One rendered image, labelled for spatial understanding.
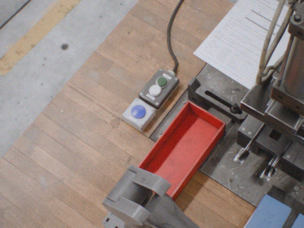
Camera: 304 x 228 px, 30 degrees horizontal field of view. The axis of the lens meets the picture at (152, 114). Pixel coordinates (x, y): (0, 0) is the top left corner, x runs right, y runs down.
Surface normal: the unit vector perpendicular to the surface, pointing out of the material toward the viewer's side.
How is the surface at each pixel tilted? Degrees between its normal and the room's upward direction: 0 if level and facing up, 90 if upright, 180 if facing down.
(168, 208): 30
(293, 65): 90
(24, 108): 0
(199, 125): 0
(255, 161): 0
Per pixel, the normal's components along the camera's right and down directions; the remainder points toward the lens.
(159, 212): 0.34, -0.12
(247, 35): -0.05, -0.42
